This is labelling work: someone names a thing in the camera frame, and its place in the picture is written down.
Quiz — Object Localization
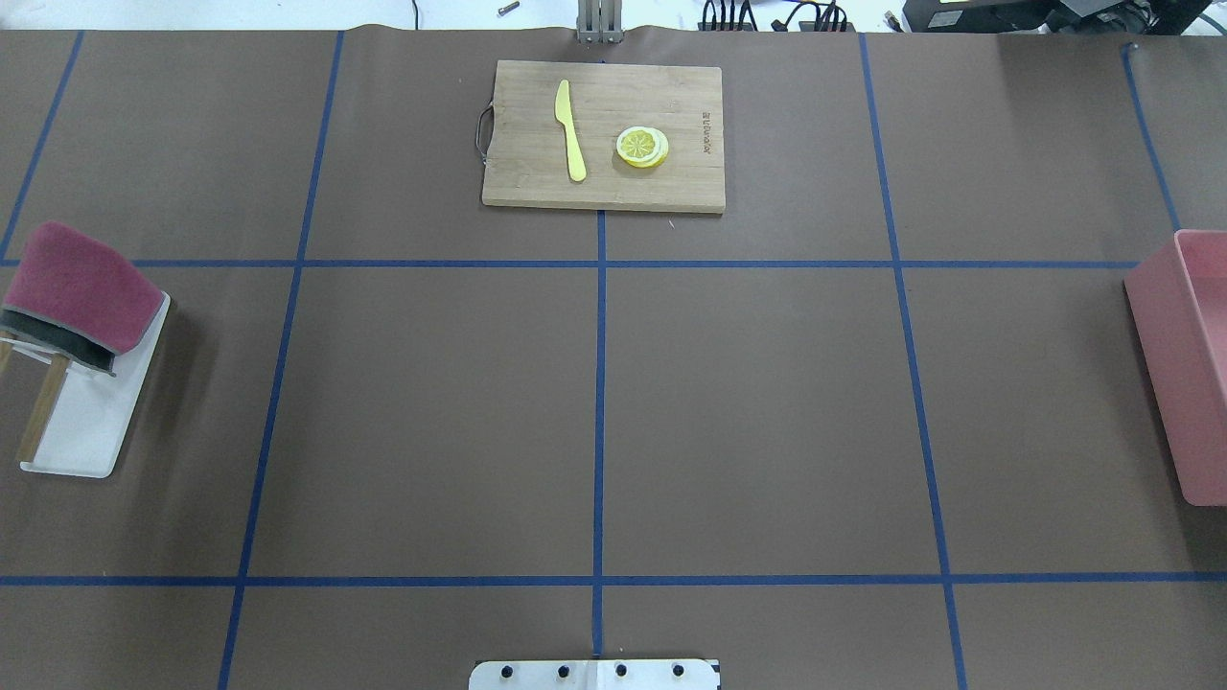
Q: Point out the pink and grey cloth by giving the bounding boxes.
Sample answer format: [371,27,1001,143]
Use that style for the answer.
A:
[2,221,164,376]

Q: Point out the yellow plastic knife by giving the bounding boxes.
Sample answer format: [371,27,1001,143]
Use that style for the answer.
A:
[553,79,588,183]

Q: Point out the yellow lemon slice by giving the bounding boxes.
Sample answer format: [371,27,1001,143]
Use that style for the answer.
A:
[616,126,670,169]

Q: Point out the bamboo cutting board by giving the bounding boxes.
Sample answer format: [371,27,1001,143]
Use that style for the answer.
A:
[481,58,728,215]

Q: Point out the pink plastic bin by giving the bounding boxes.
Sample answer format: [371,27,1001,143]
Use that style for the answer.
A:
[1123,230,1226,507]

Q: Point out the black computer monitor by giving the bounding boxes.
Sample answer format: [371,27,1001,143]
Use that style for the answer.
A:
[902,1,1214,36]

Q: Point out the aluminium frame post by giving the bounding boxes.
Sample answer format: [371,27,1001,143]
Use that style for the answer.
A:
[575,0,625,44]

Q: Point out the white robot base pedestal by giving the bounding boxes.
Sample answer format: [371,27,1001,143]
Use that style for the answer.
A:
[467,658,721,689]

